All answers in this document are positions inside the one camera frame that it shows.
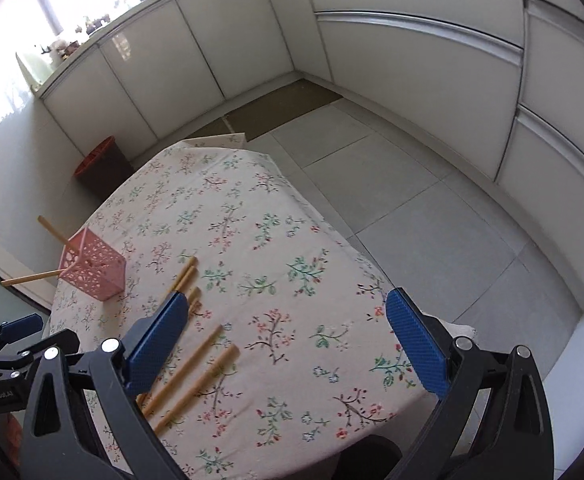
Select floral tablecloth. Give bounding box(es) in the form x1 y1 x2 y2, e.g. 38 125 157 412
49 141 435 479

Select dark bin with red rim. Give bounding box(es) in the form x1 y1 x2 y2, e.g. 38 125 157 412
74 136 135 202

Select white kitchen cabinets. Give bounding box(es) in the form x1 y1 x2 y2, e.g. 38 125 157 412
38 0 584 306

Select pink perforated utensil holder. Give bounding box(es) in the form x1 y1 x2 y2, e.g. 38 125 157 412
59 228 126 301

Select bamboo chopstick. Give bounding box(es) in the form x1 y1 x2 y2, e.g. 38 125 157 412
0 269 63 287
173 266 197 294
37 214 79 260
142 325 223 417
167 256 197 296
153 344 240 434

